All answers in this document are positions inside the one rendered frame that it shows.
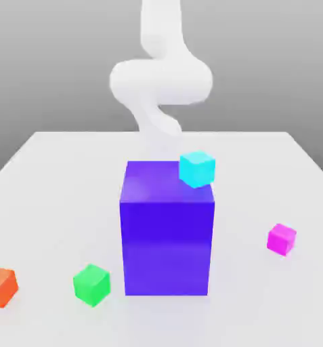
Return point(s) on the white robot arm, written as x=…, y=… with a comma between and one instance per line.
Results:
x=161, y=78

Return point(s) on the small cyan cube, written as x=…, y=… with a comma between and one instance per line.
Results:
x=197, y=169

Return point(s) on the small green cube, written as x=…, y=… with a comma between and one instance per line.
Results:
x=92, y=286

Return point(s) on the small magenta cube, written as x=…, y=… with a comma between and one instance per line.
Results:
x=281, y=240

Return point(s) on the small orange cube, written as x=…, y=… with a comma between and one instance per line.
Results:
x=0, y=287

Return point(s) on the large purple box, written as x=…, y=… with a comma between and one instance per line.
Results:
x=166, y=244

